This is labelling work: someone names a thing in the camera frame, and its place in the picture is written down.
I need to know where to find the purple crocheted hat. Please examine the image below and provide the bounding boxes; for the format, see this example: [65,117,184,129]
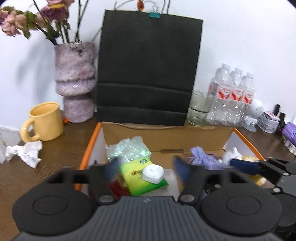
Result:
[187,147,224,170]

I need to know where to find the yellow white plush toy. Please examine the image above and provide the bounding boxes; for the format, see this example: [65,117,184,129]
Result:
[220,147,266,186]

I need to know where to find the red fabric rose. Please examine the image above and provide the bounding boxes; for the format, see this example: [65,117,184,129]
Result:
[109,180,130,200]

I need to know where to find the green tissue packet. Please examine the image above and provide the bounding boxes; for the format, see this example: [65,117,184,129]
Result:
[120,158,167,196]

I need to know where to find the clear plastic bag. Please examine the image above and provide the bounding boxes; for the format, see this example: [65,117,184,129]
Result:
[106,136,152,164]

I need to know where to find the purple tissue pack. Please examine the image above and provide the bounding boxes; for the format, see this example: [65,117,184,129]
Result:
[281,123,296,146]

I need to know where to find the red cardboard box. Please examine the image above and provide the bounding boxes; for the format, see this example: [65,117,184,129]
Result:
[75,122,275,202]

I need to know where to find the white robot figurine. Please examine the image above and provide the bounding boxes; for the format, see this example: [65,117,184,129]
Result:
[242,99,264,132]

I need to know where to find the small tin box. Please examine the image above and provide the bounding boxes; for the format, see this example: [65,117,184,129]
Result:
[257,111,280,133]

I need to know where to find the water bottle left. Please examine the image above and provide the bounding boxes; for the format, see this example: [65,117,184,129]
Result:
[206,63,232,125]

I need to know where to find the water bottle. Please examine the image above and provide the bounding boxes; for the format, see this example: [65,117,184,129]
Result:
[225,67,244,126]
[238,72,255,126]
[206,63,232,125]

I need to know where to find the clear glass cup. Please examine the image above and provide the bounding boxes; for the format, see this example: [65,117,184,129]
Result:
[187,90,214,126]

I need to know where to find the water bottle middle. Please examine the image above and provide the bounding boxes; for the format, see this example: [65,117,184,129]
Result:
[225,67,244,126]

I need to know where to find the crumpled white paper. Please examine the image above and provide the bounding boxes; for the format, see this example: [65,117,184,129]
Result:
[5,141,43,169]

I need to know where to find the yellow mug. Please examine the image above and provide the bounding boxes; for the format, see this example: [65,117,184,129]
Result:
[20,102,63,143]

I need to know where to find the water bottle right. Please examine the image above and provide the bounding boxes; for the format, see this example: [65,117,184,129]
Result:
[238,72,255,126]

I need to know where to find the purple ceramic vase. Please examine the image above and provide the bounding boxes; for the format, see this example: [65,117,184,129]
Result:
[55,42,96,123]

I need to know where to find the black paper bag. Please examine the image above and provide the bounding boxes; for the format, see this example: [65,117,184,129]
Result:
[97,10,203,126]

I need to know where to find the dried pink roses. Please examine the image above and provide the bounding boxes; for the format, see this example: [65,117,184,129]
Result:
[0,0,91,46]

